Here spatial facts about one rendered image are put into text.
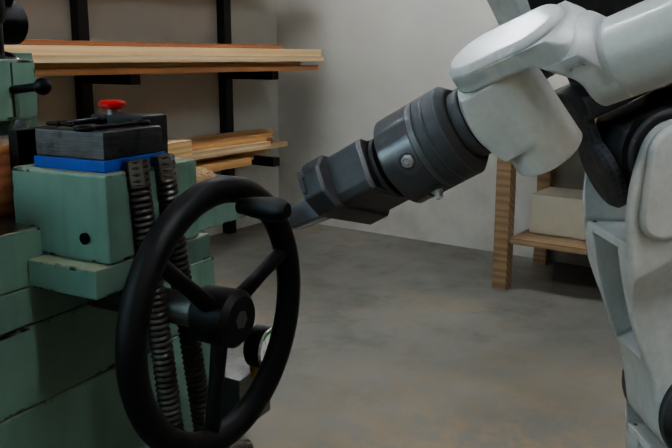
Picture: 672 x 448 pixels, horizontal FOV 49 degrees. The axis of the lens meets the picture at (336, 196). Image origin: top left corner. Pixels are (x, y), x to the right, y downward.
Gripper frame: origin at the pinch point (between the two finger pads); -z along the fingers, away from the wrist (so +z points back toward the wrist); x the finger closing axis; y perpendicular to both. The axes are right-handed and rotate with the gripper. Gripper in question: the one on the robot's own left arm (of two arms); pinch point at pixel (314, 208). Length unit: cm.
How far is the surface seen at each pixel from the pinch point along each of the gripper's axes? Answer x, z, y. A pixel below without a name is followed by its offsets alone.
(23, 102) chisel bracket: -12.6, -26.7, 24.5
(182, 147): 20.6, -34.7, 29.1
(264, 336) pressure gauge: 20.8, -28.1, -4.7
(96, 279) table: -15.0, -16.6, -1.7
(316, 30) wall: 294, -155, 228
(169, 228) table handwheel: -14.9, -5.7, -1.1
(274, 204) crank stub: -5.1, -1.1, 0.4
